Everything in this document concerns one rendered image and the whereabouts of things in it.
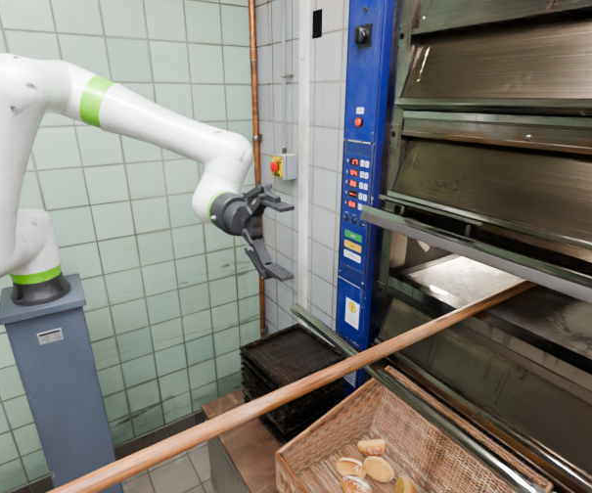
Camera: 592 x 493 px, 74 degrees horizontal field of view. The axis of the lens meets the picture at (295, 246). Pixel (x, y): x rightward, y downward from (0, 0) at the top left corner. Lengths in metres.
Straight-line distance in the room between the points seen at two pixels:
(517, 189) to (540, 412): 0.55
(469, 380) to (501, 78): 0.79
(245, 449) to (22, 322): 0.82
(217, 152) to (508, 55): 0.69
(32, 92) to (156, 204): 0.96
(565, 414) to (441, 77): 0.86
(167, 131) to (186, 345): 1.36
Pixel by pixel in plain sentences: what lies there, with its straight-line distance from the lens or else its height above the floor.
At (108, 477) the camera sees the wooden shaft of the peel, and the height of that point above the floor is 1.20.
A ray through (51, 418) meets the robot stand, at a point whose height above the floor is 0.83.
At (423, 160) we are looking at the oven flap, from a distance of 1.20.
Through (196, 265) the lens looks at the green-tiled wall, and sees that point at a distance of 1.97.
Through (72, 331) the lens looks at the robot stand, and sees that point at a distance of 1.32.
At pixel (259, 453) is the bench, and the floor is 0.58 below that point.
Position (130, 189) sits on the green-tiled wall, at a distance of 1.79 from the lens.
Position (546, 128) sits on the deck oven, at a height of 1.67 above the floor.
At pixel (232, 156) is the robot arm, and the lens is 0.98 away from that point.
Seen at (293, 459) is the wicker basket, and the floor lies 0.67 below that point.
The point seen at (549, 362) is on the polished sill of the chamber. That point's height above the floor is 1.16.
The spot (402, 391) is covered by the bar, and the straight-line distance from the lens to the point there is 0.89.
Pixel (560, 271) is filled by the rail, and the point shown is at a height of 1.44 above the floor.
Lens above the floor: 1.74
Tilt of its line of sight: 21 degrees down
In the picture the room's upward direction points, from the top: straight up
